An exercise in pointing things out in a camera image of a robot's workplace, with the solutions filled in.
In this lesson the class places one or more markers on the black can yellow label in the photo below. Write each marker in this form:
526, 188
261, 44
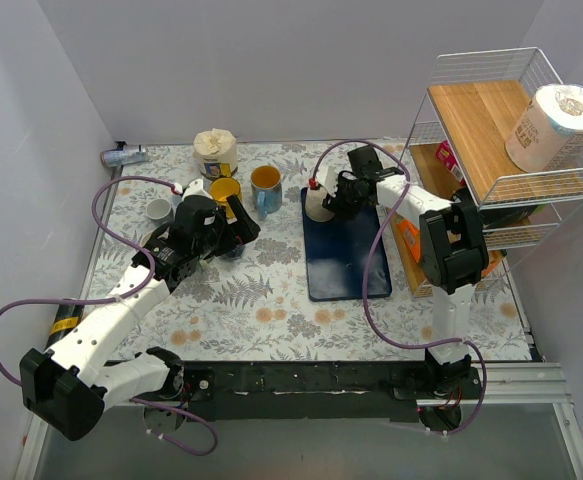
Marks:
67, 318

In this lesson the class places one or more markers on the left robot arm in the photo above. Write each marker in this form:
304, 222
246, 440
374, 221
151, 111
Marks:
71, 384

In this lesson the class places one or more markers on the black green package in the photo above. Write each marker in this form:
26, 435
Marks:
495, 218

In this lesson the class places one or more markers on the plastic bottle in corner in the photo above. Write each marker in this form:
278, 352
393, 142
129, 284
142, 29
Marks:
123, 155

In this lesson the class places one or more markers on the grey white mug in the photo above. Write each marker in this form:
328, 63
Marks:
159, 211

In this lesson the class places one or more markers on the wrapped toilet paper roll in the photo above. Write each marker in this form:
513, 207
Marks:
549, 134

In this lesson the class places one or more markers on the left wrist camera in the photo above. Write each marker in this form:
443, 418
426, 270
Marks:
196, 188

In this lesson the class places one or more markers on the dark blue small mug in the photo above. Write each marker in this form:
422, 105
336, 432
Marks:
235, 253

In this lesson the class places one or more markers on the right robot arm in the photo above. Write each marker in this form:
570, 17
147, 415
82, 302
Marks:
453, 253

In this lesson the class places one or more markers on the light blue patterned mug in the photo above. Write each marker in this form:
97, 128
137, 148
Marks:
266, 185

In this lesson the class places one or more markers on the white wire shelf rack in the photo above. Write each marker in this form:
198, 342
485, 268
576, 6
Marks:
472, 101

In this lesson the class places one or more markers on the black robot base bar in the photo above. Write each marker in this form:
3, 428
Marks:
280, 390

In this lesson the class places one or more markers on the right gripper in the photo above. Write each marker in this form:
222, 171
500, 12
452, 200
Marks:
336, 195

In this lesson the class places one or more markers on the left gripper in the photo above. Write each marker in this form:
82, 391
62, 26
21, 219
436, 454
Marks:
232, 230

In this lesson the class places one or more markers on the yellow mug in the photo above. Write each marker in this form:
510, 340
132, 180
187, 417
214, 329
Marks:
222, 188

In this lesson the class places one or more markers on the cream upside-down mug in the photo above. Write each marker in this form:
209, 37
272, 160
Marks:
314, 208

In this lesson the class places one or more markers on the pink box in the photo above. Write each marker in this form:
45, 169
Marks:
445, 155

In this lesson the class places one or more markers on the pale green mug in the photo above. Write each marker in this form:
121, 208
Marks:
146, 238

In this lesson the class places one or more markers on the orange box front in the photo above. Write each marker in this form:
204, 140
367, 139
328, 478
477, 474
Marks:
411, 236

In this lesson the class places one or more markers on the dark blue tray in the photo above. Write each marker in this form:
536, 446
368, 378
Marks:
336, 253

